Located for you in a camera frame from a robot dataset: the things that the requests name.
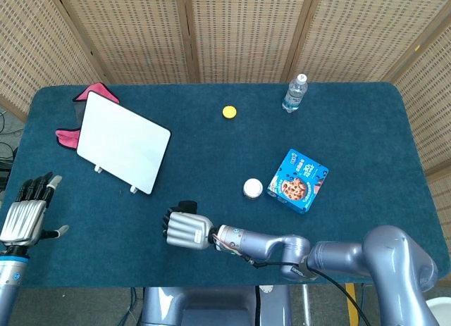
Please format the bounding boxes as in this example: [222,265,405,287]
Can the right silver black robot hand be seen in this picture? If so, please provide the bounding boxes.
[161,206,216,251]

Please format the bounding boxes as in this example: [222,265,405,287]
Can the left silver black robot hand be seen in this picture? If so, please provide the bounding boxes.
[0,170,70,249]

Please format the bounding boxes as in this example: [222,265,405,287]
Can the blue cookie box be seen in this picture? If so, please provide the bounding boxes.
[266,149,330,215]

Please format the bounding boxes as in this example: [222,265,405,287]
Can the silver robot torso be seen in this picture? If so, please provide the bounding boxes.
[140,286,293,326]

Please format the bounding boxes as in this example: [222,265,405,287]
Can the clear round clip jar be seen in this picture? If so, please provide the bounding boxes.
[242,178,264,200]

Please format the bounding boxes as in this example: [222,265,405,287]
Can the teal table cloth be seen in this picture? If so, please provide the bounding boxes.
[3,81,447,288]

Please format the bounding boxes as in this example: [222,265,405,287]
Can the pink cloth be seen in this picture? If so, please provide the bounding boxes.
[55,82,121,149]

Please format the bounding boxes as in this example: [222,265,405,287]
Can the metal table leg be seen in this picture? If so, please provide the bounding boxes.
[302,285,312,326]

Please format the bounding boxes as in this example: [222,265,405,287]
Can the clear water bottle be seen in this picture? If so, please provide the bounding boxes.
[281,73,309,113]

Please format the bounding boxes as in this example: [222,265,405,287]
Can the woven rattan screen panel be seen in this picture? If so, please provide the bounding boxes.
[174,0,316,84]
[382,21,451,174]
[287,0,451,83]
[0,0,109,125]
[52,0,200,84]
[424,163,451,270]

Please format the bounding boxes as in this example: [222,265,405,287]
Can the white round container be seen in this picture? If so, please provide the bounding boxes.
[424,297,451,326]

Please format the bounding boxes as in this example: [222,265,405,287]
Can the black floor cables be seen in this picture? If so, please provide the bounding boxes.
[0,107,23,192]

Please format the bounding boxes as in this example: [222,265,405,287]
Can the white board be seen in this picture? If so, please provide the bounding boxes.
[76,90,172,196]

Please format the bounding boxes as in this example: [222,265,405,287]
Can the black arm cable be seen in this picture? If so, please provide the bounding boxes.
[242,253,369,326]

